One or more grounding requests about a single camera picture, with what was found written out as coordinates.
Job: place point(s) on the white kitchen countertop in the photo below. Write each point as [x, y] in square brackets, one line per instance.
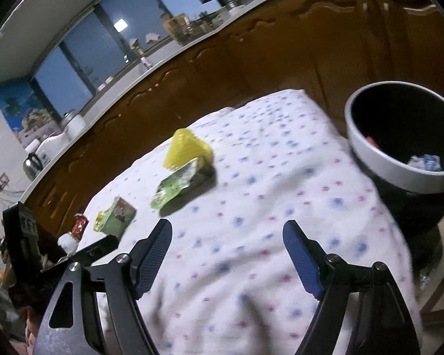
[162, 64]

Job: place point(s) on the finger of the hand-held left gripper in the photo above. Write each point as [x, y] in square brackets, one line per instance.
[100, 247]

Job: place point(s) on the white rice cooker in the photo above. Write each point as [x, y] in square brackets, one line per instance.
[51, 147]

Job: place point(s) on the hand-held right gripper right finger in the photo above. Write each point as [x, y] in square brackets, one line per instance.
[303, 259]

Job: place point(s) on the black bin with white rim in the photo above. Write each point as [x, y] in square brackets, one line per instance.
[392, 188]

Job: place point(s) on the red foil wrapper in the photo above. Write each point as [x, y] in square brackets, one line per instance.
[80, 226]

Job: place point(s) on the blue wrapper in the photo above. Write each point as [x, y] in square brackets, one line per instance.
[425, 162]

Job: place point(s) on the white dotted tablecloth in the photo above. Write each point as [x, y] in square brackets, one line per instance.
[251, 199]

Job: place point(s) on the yellow foam net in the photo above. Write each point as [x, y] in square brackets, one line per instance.
[187, 148]

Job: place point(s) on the kitchen window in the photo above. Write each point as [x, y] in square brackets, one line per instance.
[92, 55]

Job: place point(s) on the metal kettle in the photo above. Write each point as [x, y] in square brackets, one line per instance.
[32, 166]

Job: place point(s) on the green drink carton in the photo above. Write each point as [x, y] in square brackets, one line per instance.
[119, 217]

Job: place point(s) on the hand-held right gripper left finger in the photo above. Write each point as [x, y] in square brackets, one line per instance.
[153, 257]

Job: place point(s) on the white jar with metal lid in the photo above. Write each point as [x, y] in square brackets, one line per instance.
[74, 122]

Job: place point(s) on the wooden cutting board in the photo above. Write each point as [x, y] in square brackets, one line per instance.
[175, 26]

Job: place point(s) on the small white foam net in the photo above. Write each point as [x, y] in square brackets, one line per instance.
[67, 243]

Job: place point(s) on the green snack packet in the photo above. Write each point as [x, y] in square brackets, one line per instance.
[174, 186]

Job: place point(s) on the wooden lower cabinets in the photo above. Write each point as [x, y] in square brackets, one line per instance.
[281, 55]

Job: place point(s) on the blue wall poster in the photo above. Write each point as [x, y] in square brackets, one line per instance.
[22, 112]

